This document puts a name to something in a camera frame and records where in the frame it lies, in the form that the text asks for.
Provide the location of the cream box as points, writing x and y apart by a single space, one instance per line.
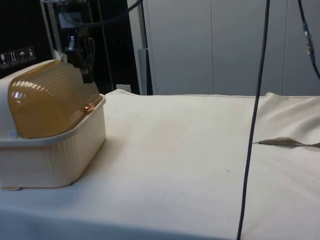
62 162

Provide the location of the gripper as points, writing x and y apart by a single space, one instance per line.
83 35

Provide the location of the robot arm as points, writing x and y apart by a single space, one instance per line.
51 25

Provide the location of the rounded box lid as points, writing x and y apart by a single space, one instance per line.
50 110

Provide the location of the pale locker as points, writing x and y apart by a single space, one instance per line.
180 50

